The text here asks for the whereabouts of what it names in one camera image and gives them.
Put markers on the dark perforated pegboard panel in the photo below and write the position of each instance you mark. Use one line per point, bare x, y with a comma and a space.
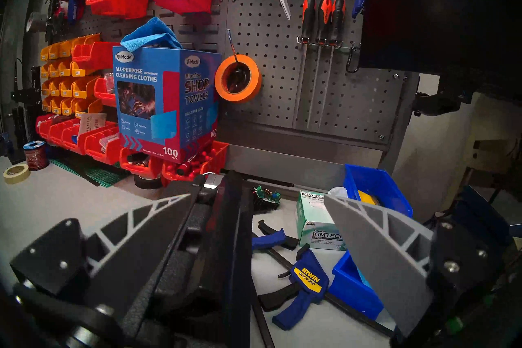
359, 98

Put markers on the red bin holding screw bags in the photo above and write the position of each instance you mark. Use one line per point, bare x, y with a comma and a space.
96, 155

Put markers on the Kimtech wipes box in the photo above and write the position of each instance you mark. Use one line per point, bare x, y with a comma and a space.
316, 225

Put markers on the orange bin labelled M2.5-6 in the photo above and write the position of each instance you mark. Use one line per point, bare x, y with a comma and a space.
55, 106

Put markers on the black tape roll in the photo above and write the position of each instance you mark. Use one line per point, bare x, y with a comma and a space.
144, 185

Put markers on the red bin holding black parts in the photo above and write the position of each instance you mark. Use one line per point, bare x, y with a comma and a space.
136, 168

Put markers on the orange parts bin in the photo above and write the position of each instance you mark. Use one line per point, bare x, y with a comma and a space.
46, 104
45, 71
55, 88
45, 88

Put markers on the orange bin labelled M3X5X4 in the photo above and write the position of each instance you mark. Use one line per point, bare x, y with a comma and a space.
45, 53

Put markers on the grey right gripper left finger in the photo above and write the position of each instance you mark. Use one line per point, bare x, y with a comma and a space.
122, 253

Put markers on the beige masking tape roll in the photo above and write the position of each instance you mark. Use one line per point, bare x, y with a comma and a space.
6, 176

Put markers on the orange bin labelled M3X8 BAD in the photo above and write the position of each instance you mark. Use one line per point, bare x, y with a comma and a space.
54, 50

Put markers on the red bin holding red caps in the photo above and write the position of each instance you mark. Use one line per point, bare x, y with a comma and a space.
179, 176

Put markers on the clear screw bags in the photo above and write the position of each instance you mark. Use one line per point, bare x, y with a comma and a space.
108, 143

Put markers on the orange bin labelled M4X4X6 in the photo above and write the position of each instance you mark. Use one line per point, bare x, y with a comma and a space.
54, 69

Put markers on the orange bin labelled M3X6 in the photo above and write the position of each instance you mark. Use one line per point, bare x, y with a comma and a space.
83, 41

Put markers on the silver duct tape roll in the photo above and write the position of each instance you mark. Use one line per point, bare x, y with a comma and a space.
36, 23

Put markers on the orange bin labelled M4-6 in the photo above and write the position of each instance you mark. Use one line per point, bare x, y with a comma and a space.
65, 67

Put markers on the blue microfiber cloth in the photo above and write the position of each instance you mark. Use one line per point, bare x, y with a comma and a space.
151, 35

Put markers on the red bin holding booklet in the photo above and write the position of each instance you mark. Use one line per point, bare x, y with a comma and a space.
81, 145

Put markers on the black carabiner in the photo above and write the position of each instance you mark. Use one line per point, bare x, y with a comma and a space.
348, 59

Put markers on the orange bin labelled M3-8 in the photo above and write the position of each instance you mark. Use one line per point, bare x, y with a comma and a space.
66, 88

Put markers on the orange bin labelled M2.5-5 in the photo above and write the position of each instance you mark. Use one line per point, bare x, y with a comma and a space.
67, 106

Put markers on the white folded booklet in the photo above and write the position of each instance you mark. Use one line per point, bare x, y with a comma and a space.
91, 123

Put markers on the black plastic tool box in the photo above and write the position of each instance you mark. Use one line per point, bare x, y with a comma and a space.
220, 253

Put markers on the orange bin labelled M4-0.7X8 HEX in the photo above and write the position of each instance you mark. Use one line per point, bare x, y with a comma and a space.
87, 106

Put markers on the orange tape roll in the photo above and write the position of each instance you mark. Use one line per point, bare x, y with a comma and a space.
220, 80

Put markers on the black monitor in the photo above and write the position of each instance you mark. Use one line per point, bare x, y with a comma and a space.
440, 4

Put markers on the green circuit board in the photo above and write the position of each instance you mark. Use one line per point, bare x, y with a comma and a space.
267, 196

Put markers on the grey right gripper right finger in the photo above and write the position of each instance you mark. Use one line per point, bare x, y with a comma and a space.
379, 253

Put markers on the clear plastic bag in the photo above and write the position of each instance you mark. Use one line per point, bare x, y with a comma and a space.
109, 82

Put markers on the blue cleaning cloths carton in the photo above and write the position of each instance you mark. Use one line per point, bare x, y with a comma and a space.
163, 106

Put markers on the orange bin labelled M3-6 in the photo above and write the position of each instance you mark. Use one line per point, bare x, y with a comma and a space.
83, 87

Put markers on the green cutting mat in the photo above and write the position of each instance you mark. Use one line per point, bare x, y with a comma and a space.
98, 174

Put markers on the small blue bar clamp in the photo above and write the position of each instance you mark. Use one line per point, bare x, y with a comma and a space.
271, 238

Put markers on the red bin holding bag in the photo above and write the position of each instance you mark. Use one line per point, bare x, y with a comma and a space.
104, 96

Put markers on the blue Irwin bar clamp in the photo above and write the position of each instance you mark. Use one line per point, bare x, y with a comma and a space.
306, 282

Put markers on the orange bin labelled M3-4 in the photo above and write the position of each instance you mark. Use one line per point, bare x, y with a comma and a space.
79, 71

